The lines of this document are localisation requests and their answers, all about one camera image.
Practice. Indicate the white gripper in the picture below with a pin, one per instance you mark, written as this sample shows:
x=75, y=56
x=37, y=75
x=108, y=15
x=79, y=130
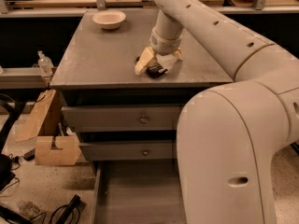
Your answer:
x=164, y=46

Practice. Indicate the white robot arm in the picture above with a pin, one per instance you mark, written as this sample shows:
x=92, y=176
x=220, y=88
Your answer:
x=228, y=135

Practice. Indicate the grey top drawer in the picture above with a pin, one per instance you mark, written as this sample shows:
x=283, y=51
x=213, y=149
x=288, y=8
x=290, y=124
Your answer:
x=121, y=118

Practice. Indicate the grey drawer cabinet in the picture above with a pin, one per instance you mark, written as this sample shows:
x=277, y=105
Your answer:
x=98, y=68

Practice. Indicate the grey middle drawer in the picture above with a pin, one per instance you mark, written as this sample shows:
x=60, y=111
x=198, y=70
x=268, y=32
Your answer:
x=129, y=150

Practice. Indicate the grey open bottom drawer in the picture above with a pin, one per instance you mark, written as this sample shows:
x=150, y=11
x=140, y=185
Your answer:
x=137, y=192

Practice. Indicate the white bowl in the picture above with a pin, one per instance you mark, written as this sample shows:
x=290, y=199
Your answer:
x=109, y=19

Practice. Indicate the brown cardboard box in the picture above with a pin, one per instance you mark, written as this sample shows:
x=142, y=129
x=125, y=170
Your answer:
x=42, y=126

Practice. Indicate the black device on floor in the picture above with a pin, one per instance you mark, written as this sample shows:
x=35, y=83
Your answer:
x=68, y=213

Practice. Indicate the crushed clear plastic bottle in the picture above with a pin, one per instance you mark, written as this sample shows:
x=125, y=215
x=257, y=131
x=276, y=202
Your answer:
x=28, y=209

